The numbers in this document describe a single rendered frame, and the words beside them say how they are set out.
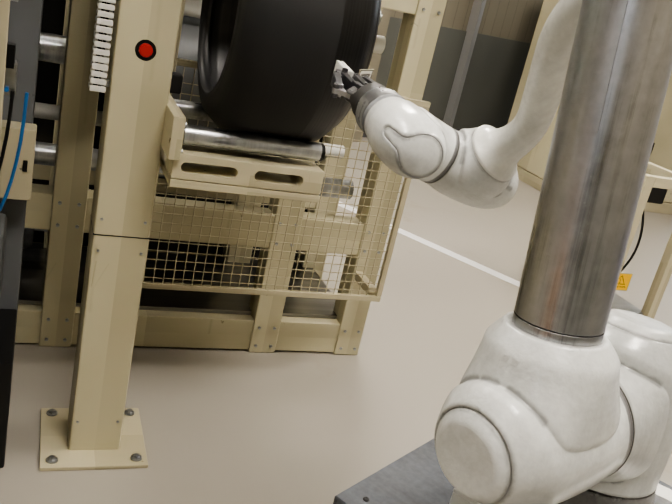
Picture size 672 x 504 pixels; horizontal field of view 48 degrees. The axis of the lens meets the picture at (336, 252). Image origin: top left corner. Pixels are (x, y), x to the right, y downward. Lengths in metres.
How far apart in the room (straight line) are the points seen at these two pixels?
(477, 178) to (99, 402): 1.22
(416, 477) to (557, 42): 0.64
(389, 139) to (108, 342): 1.05
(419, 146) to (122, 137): 0.84
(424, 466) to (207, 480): 1.03
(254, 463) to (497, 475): 1.44
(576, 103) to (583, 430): 0.34
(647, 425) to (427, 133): 0.51
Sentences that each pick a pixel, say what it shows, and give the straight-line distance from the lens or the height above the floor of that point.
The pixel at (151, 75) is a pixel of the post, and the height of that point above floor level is 1.01.
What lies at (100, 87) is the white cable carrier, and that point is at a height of 0.96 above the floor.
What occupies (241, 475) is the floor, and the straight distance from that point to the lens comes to 2.16.
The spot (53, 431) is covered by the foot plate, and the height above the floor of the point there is 0.01.
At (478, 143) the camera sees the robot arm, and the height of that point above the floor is 1.09.
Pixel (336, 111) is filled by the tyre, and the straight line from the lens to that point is 1.73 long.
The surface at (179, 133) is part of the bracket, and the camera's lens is 1.69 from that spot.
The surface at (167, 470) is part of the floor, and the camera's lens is 2.14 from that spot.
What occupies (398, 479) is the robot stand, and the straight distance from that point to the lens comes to 1.14.
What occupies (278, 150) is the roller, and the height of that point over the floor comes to 0.90.
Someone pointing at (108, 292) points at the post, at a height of 0.47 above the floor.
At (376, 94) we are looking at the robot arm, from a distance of 1.31.
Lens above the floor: 1.29
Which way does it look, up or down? 19 degrees down
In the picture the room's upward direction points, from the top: 13 degrees clockwise
